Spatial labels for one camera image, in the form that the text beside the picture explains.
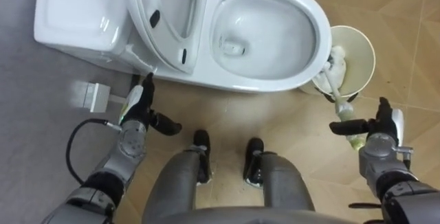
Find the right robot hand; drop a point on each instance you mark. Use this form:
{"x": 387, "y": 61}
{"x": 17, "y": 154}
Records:
{"x": 378, "y": 122}

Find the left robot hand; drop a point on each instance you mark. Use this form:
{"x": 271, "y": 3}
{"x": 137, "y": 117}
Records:
{"x": 142, "y": 105}

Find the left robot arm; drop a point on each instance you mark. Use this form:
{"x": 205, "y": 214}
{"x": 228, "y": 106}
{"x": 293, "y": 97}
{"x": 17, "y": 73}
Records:
{"x": 113, "y": 169}

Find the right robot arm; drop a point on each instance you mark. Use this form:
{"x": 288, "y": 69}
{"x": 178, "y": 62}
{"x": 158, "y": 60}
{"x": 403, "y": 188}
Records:
{"x": 392, "y": 176}

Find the white toilet brush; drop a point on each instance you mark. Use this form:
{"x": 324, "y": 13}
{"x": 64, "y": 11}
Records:
{"x": 335, "y": 71}

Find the cream toilet brush holder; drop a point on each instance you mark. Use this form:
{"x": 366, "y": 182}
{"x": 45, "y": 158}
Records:
{"x": 359, "y": 57}

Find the open white toilet lid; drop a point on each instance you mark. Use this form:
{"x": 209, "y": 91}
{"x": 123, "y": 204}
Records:
{"x": 172, "y": 14}

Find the robot legs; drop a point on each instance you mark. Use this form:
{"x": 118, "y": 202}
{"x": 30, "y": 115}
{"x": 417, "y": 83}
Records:
{"x": 227, "y": 182}

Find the white toilet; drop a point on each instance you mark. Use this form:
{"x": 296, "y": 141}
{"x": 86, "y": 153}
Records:
{"x": 261, "y": 35}

